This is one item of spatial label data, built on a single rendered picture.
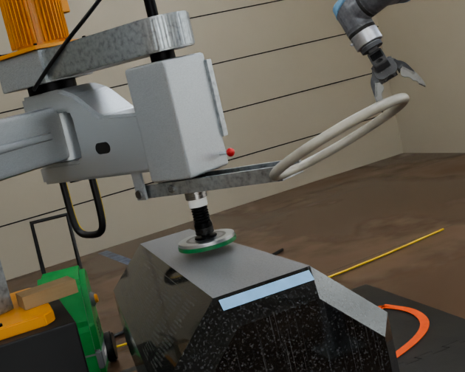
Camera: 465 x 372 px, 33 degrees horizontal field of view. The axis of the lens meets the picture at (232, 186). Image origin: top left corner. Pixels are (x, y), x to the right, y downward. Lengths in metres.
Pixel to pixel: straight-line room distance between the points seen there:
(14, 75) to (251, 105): 5.22
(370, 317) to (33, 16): 1.75
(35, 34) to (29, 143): 0.46
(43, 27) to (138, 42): 0.60
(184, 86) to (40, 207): 4.90
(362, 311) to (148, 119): 1.00
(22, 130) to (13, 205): 4.43
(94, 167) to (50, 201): 4.47
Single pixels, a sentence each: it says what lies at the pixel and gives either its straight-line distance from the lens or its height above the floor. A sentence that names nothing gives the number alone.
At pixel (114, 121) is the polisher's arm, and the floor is 1.35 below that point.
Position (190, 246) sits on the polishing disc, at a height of 0.86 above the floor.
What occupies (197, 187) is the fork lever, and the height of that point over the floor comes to 1.06.
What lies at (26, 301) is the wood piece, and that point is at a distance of 2.88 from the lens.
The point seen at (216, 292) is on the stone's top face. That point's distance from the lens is 2.38.
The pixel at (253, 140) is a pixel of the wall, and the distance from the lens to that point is 8.30.
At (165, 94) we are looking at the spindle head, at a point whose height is 1.40.
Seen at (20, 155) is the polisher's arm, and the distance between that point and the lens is 3.04.
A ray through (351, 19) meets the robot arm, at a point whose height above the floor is 1.50.
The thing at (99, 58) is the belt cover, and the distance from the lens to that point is 2.92.
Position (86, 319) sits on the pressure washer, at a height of 0.33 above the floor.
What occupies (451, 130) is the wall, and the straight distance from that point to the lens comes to 8.70.
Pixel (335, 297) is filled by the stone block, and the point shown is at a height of 0.70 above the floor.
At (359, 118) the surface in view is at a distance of 2.22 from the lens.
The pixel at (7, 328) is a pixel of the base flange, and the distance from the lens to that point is 2.76.
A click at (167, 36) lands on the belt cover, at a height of 1.59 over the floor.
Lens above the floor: 1.46
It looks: 9 degrees down
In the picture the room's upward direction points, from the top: 13 degrees counter-clockwise
